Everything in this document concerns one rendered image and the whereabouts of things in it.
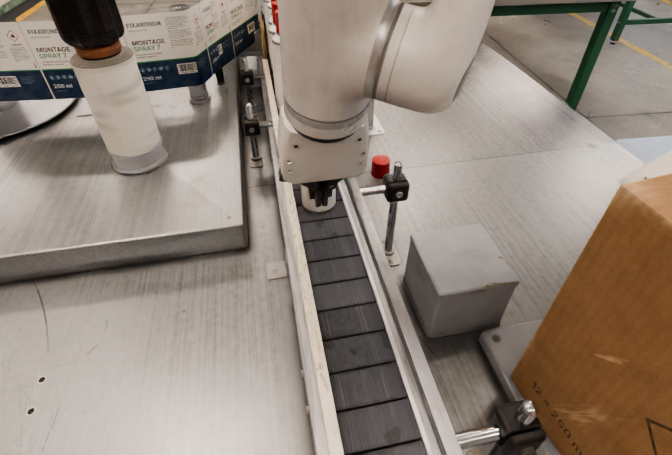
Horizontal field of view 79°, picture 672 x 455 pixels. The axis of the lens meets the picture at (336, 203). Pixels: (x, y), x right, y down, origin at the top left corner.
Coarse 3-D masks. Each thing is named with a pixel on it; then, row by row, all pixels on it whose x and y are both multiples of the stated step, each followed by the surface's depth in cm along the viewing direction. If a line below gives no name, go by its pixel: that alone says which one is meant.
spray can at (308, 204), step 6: (306, 192) 59; (306, 198) 60; (330, 198) 60; (306, 204) 60; (312, 204) 60; (330, 204) 60; (306, 210) 61; (312, 210) 60; (318, 210) 60; (324, 210) 60; (330, 210) 61
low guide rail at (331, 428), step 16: (272, 96) 82; (272, 112) 77; (288, 192) 59; (288, 208) 56; (304, 256) 50; (304, 272) 48; (304, 288) 46; (304, 304) 45; (320, 336) 42; (320, 352) 40; (320, 368) 39; (320, 384) 38; (320, 400) 37; (336, 416) 36; (336, 432) 35; (336, 448) 34
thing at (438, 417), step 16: (352, 192) 52; (368, 224) 47; (368, 240) 46; (384, 256) 44; (384, 272) 42; (384, 288) 41; (400, 304) 39; (400, 320) 38; (400, 336) 37; (416, 336) 36; (416, 352) 35; (416, 368) 34; (432, 384) 33; (432, 400) 32; (432, 416) 31; (448, 432) 30; (448, 448) 30
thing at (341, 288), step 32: (320, 224) 59; (320, 256) 54; (352, 256) 55; (320, 288) 50; (352, 288) 50; (320, 320) 47; (352, 320) 47; (352, 352) 44; (384, 352) 44; (352, 384) 41; (384, 384) 41; (352, 416) 39; (384, 416) 39; (352, 448) 37; (384, 448) 38; (416, 448) 37
